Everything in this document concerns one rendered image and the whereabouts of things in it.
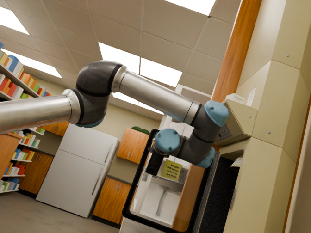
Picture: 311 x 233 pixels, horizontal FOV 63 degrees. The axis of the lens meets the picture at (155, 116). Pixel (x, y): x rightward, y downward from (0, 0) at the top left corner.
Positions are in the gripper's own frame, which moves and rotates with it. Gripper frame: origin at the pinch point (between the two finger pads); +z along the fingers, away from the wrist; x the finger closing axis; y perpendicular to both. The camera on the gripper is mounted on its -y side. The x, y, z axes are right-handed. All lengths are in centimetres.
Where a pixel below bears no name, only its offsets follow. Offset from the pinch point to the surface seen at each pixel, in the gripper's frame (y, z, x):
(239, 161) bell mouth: 5.8, -19.4, -28.5
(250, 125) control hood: 16.5, -30.9, -24.8
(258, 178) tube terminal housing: 0.7, -30.9, -31.7
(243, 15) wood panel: 88, 6, -20
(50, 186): -92, 457, 167
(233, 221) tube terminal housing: -14.4, -30.9, -27.2
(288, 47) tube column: 50, -31, -31
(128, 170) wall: -7, 525, 26
